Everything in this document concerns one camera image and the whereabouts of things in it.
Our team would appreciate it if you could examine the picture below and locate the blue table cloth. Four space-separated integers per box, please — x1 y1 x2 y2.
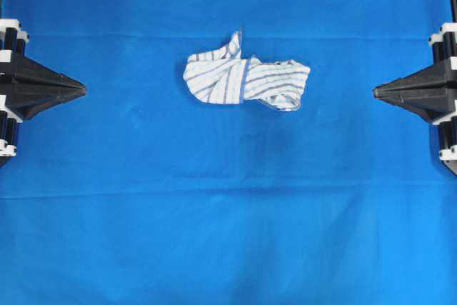
1 0 456 304

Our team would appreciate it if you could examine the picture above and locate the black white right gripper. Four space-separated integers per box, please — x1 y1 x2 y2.
372 21 457 177

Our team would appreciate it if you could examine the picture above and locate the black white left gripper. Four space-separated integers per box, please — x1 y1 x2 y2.
1 19 86 167

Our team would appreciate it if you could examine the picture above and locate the white blue-striped towel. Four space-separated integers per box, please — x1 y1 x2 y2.
183 31 311 111

